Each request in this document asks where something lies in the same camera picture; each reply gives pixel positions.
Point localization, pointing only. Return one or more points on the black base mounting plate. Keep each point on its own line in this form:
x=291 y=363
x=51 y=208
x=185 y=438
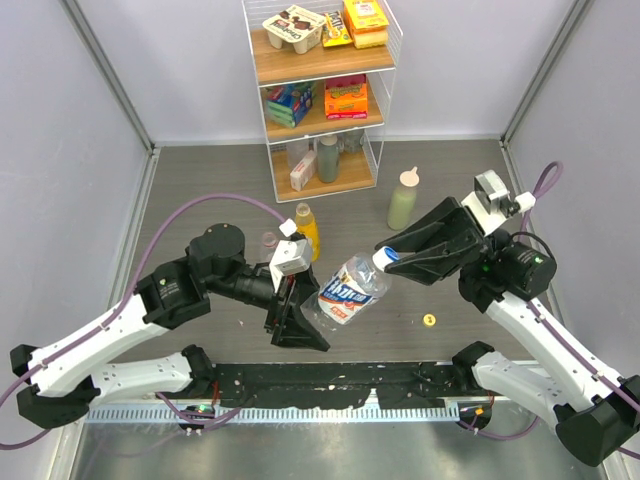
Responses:
x=337 y=386

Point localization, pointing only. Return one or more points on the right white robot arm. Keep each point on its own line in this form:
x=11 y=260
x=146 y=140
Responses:
x=591 y=407

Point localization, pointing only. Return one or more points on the blue green box stack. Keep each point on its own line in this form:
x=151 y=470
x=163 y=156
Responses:
x=288 y=104

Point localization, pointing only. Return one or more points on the clear blue-label water bottle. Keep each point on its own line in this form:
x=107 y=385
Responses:
x=353 y=288

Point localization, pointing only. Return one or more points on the orange snack box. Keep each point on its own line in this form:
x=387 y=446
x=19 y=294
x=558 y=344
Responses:
x=346 y=97

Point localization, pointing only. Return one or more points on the white red small box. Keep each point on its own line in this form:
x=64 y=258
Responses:
x=302 y=173

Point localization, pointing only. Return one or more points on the slotted aluminium cable rail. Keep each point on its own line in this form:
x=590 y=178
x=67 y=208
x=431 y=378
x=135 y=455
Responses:
x=369 y=413

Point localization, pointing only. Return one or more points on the clear red-label water bottle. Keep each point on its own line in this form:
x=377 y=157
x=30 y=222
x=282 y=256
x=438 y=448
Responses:
x=268 y=246

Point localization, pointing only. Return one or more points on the yellow sponge pack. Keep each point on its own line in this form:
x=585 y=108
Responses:
x=366 y=23

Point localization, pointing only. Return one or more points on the white wire shelf rack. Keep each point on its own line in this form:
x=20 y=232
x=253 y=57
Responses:
x=273 y=67

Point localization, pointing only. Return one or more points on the green squeeze bottle beige cap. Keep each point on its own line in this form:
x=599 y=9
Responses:
x=403 y=200

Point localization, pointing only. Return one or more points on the yellow bottle cap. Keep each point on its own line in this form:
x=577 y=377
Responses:
x=429 y=320

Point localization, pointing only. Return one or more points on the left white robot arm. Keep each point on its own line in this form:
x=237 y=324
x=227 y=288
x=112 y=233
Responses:
x=62 y=382

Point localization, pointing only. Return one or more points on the clear glass jar on shelf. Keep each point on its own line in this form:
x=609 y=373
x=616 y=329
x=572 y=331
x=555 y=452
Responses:
x=352 y=141

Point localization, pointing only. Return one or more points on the white blue bottle cap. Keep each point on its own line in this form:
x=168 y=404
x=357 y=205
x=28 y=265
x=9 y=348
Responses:
x=384 y=257

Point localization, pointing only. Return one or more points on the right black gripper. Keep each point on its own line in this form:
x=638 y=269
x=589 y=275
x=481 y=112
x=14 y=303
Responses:
x=448 y=222

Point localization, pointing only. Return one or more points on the chocolate pudding cup pack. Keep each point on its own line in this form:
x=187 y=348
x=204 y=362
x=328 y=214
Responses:
x=295 y=26

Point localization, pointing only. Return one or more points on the yellow honey pomelo drink bottle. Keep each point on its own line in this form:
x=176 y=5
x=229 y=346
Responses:
x=307 y=225

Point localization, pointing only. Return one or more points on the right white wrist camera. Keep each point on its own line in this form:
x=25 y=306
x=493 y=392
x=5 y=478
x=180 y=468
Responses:
x=492 y=200

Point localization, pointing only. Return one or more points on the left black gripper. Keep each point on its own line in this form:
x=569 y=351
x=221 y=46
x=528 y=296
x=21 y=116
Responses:
x=286 y=317

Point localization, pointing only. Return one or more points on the yellow M&M candy bag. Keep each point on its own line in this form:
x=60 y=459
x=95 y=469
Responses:
x=335 y=32

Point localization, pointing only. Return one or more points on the grey green bottle on shelf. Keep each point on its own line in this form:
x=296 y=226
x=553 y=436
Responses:
x=328 y=152

